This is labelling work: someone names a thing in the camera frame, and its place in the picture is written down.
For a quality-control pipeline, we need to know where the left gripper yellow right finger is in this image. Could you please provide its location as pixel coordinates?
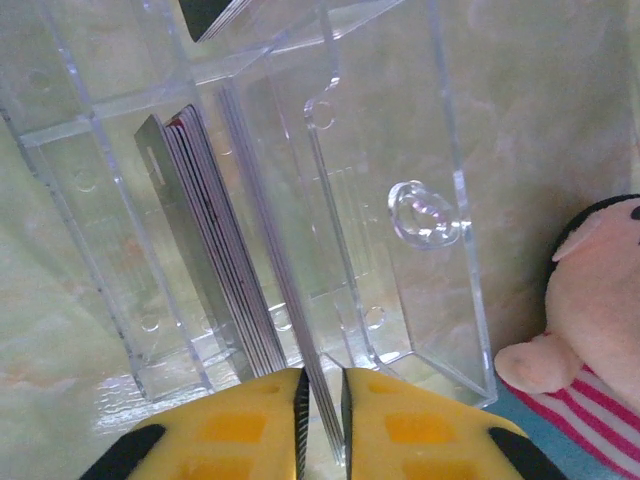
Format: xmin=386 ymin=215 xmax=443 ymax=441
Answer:
xmin=340 ymin=367 xmax=571 ymax=480

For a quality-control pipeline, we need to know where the clear acrylic card box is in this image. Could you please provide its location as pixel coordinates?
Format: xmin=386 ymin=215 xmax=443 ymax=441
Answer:
xmin=0 ymin=0 xmax=499 ymax=409

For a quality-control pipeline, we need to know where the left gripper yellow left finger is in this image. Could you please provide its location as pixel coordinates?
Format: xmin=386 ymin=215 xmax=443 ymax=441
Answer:
xmin=77 ymin=367 xmax=311 ymax=480

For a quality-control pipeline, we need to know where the black credit card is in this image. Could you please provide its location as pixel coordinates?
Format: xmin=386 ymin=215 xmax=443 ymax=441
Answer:
xmin=177 ymin=0 xmax=256 ymax=44

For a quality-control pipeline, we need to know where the grey credit card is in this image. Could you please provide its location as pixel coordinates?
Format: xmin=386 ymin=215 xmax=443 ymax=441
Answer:
xmin=133 ymin=113 xmax=256 ymax=384

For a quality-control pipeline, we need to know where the white red-edged card pile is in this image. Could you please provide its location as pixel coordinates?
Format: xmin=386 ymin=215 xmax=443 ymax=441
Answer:
xmin=164 ymin=104 xmax=289 ymax=379

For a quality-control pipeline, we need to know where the pink pig plush toy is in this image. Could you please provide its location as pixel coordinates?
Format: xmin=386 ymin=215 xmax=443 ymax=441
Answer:
xmin=492 ymin=193 xmax=640 ymax=480

